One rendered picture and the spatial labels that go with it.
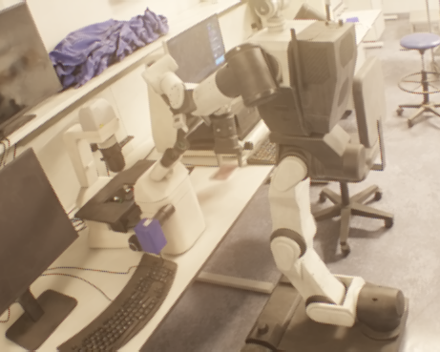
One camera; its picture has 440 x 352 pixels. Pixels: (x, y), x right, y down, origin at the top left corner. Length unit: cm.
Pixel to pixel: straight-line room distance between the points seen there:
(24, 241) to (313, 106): 94
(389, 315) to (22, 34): 182
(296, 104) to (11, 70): 111
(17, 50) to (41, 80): 17
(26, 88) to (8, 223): 66
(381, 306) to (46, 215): 125
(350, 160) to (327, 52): 37
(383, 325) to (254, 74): 114
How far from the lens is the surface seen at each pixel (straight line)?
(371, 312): 181
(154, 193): 145
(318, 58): 121
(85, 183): 177
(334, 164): 140
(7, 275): 143
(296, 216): 159
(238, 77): 114
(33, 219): 146
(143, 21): 233
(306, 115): 130
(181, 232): 154
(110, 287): 159
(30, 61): 191
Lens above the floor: 169
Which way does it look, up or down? 28 degrees down
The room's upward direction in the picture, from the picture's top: 16 degrees counter-clockwise
